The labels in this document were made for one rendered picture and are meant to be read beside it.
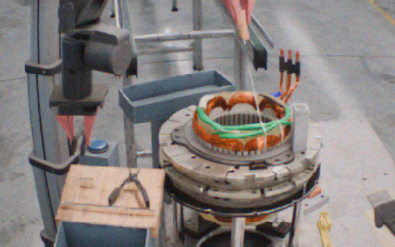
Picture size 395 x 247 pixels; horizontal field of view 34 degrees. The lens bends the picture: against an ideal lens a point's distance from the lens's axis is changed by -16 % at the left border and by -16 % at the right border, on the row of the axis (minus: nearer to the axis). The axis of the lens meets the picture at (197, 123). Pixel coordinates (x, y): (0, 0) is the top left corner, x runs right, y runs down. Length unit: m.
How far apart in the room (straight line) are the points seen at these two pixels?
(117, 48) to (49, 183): 0.72
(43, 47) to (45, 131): 0.22
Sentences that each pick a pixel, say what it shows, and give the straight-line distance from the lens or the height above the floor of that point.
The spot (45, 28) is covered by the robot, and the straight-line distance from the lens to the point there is 1.59.
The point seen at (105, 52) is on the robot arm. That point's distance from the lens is 1.11.
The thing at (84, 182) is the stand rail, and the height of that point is 1.08.
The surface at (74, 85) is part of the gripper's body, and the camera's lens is 1.17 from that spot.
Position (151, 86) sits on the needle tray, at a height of 1.05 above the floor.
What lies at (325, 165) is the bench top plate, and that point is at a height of 0.78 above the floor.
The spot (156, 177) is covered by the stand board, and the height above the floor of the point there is 1.06.
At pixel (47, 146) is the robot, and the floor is 0.96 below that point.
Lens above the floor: 1.78
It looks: 27 degrees down
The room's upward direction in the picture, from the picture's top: straight up
